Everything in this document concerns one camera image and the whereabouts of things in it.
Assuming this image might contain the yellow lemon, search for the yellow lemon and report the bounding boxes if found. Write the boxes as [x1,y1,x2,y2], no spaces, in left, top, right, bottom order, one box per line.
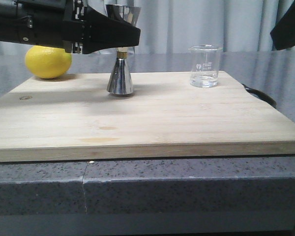
[24,46,72,79]

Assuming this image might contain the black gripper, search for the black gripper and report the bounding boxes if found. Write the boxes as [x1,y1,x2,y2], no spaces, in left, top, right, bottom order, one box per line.
[0,0,88,53]
[270,0,295,50]

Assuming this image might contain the light wooden cutting board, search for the light wooden cutting board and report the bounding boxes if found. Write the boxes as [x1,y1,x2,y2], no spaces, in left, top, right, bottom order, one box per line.
[0,72,295,162]

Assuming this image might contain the clear glass beaker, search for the clear glass beaker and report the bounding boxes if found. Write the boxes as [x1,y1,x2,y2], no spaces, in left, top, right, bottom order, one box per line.
[188,44,223,88]

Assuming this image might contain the grey curtain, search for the grey curtain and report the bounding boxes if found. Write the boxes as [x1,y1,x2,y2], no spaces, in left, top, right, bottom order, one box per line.
[88,0,293,54]

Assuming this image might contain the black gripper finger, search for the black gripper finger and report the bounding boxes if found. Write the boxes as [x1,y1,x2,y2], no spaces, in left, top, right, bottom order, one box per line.
[82,4,141,54]

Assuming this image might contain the black cutting board handle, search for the black cutting board handle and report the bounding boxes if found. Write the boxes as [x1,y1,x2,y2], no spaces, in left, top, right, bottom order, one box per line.
[242,84,277,108]

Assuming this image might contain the silver metal jigger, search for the silver metal jigger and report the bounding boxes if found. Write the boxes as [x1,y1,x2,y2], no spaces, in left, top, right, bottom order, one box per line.
[106,4,141,96]

